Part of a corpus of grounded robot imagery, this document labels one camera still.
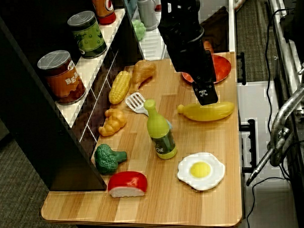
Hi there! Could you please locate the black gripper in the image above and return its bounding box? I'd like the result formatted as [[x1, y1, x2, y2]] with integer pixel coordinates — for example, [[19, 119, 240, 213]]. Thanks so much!
[[166, 39, 219, 107]]

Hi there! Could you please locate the yellow toy banana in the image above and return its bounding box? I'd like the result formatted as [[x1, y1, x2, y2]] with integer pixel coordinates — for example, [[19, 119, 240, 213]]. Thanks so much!
[[177, 100, 235, 123]]

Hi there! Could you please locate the red plate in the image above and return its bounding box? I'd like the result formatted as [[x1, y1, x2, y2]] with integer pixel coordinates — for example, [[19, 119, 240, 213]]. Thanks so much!
[[180, 53, 232, 86]]

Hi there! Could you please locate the green oil bottle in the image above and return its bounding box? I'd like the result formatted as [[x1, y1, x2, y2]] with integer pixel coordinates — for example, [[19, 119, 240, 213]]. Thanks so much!
[[143, 98, 177, 161]]

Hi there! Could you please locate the brown toy chicken drumstick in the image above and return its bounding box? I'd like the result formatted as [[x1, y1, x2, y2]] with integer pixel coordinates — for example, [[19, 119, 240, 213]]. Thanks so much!
[[131, 59, 158, 90]]

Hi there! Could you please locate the white toy spatula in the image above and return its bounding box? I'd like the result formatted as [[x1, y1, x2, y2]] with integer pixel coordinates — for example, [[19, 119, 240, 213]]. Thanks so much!
[[124, 90, 172, 132]]

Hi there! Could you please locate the toy fried egg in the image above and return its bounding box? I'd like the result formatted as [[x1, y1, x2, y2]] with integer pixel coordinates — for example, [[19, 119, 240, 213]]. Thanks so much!
[[175, 151, 227, 193]]

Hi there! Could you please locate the metal clamp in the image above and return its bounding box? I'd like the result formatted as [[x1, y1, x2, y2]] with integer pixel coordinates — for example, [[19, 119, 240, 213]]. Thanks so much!
[[240, 62, 304, 187]]

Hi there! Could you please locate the yellow toy corn cob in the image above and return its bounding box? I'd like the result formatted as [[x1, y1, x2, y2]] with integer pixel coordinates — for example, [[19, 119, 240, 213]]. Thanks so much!
[[107, 70, 133, 105]]

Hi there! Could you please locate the light green toy lettuce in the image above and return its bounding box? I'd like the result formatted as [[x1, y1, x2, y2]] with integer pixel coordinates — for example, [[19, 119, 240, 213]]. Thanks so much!
[[132, 19, 147, 42]]

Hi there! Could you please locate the orange toy croissant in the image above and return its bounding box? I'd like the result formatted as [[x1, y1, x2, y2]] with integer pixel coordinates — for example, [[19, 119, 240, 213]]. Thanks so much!
[[97, 107, 128, 138]]

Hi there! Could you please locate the green toy broccoli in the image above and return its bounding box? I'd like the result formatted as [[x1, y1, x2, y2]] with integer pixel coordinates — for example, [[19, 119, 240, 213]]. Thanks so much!
[[93, 142, 129, 176]]

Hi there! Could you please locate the red toy sushi piece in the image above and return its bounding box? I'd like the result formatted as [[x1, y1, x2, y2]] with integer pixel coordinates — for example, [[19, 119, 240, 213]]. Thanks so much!
[[106, 170, 149, 199]]

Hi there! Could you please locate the white drawer cabinet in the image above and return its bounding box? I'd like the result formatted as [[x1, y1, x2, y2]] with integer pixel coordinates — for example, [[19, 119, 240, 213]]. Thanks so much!
[[235, 79, 296, 228]]

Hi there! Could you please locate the green vegetable can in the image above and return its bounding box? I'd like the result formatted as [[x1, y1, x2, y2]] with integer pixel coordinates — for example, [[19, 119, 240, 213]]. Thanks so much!
[[66, 10, 108, 60]]

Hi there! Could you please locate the red soup can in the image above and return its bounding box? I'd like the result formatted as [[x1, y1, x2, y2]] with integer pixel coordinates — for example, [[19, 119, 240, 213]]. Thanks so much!
[[89, 0, 117, 26]]

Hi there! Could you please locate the brown beans can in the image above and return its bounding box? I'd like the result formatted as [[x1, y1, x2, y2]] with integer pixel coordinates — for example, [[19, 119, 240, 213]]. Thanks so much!
[[36, 49, 87, 107]]

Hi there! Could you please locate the black shelf unit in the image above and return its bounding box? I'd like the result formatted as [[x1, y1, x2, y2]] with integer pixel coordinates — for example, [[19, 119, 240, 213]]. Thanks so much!
[[0, 0, 151, 196]]

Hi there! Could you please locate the short black drawer handle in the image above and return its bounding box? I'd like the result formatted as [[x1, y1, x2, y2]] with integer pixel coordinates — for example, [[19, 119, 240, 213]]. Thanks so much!
[[235, 51, 247, 86]]

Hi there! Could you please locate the black cable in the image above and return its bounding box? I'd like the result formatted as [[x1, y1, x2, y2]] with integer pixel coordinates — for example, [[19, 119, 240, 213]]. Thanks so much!
[[262, 7, 303, 130], [241, 139, 304, 226]]

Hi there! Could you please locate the long black drawer handle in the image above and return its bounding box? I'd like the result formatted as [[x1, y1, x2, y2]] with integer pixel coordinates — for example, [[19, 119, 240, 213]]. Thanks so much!
[[238, 118, 258, 176]]

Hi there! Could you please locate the aluminium frame rail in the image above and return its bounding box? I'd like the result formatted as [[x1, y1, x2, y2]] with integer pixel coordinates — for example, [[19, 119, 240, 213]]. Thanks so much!
[[265, 0, 304, 122]]

